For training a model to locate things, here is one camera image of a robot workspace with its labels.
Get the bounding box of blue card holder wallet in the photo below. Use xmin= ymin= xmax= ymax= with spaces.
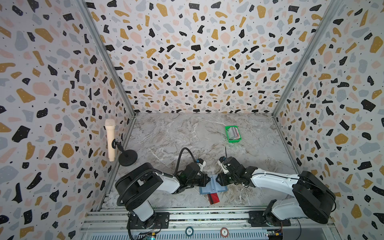
xmin=199 ymin=175 xmax=228 ymax=195

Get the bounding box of red card black stripe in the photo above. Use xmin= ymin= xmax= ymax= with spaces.
xmin=207 ymin=193 xmax=220 ymax=205

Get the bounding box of green plastic card tray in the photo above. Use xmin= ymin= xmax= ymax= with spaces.
xmin=225 ymin=126 xmax=242 ymax=143

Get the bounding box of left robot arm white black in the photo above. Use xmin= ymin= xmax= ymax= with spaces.
xmin=115 ymin=162 xmax=211 ymax=223

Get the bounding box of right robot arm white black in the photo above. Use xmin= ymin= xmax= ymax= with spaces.
xmin=216 ymin=157 xmax=336 ymax=227

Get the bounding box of stack of cards in tray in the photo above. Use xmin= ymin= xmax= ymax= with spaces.
xmin=227 ymin=127 xmax=241 ymax=141

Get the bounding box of red round sticker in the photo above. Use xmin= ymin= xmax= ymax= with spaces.
xmin=220 ymin=228 xmax=229 ymax=238

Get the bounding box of green round sticker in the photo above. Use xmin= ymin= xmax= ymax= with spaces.
xmin=185 ymin=227 xmax=194 ymax=237

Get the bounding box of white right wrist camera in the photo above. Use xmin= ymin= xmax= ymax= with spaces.
xmin=218 ymin=160 xmax=229 ymax=174

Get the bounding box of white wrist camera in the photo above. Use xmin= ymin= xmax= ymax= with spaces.
xmin=218 ymin=160 xmax=229 ymax=174
xmin=196 ymin=159 xmax=206 ymax=172

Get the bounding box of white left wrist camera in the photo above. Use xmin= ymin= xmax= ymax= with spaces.
xmin=196 ymin=159 xmax=206 ymax=172

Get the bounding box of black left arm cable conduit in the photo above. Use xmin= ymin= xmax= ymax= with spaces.
xmin=116 ymin=146 xmax=198 ymax=208

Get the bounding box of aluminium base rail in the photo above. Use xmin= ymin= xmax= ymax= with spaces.
xmin=80 ymin=207 xmax=341 ymax=240

